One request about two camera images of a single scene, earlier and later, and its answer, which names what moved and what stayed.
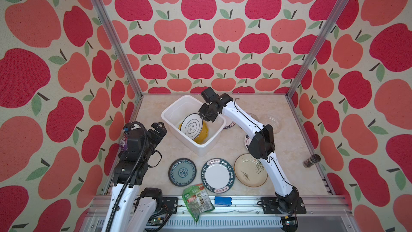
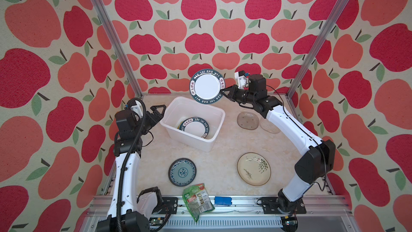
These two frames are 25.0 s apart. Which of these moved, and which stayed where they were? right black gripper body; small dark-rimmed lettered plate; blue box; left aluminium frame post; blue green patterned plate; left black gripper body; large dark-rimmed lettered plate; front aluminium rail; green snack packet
Moved: large dark-rimmed lettered plate; left black gripper body; small dark-rimmed lettered plate; right black gripper body
Stayed: front aluminium rail; left aluminium frame post; blue box; green snack packet; blue green patterned plate
